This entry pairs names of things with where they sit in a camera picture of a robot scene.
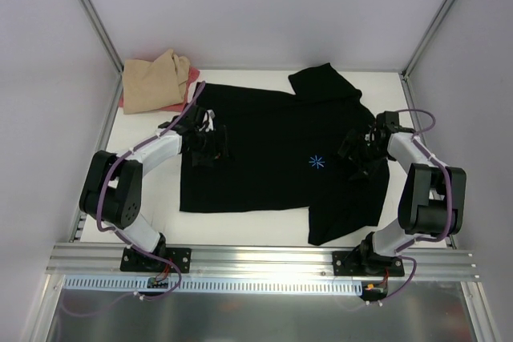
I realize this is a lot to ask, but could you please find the black t shirt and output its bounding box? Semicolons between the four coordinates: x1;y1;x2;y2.
180;64;390;246

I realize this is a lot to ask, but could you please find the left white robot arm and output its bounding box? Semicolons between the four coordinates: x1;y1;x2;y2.
79;104;228;271

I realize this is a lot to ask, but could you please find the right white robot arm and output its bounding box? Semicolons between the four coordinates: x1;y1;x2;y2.
332;111;467;277

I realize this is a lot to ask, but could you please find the red folded t shirt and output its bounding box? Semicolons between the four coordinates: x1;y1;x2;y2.
118;66;200;115

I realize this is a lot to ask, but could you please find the beige folded t shirt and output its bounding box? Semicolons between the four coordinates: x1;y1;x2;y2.
122;49;191;115

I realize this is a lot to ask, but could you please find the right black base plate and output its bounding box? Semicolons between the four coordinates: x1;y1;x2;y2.
332;249;405;277

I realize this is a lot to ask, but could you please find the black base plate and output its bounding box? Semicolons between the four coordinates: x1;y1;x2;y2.
119;244;192;274
332;249;405;277

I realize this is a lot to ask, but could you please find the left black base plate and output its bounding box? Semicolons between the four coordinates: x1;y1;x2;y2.
119;244;192;274

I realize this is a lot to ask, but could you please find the left side aluminium rail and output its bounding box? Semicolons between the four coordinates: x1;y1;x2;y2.
67;74;123;243

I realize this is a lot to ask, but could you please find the white slotted cable duct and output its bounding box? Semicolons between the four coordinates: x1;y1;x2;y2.
63;275;362;296

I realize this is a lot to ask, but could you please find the left aluminium frame post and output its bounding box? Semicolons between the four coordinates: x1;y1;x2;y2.
79;0;123;74

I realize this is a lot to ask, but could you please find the aluminium frame post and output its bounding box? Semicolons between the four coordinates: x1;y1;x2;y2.
401;0;457;80
79;0;123;74

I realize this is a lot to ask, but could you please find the front aluminium rail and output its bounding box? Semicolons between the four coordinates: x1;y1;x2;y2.
46;242;481;282

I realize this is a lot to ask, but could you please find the right aluminium frame post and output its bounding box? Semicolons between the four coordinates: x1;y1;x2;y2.
401;0;457;80

